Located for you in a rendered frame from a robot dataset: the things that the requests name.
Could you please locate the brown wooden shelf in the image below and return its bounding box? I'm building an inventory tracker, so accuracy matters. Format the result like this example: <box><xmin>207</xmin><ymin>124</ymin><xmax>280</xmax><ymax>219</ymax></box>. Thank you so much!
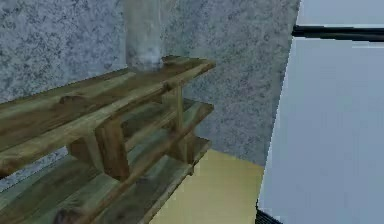
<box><xmin>0</xmin><ymin>54</ymin><xmax>217</xmax><ymax>224</ymax></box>

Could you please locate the pale grey fridge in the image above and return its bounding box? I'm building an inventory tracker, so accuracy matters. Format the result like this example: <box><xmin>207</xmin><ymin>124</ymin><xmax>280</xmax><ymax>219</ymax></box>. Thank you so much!
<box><xmin>254</xmin><ymin>0</ymin><xmax>384</xmax><ymax>224</ymax></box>

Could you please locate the black fridge handle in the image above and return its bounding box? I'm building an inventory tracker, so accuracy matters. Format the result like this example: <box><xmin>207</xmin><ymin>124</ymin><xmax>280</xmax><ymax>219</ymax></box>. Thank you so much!
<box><xmin>291</xmin><ymin>24</ymin><xmax>384</xmax><ymax>43</ymax></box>

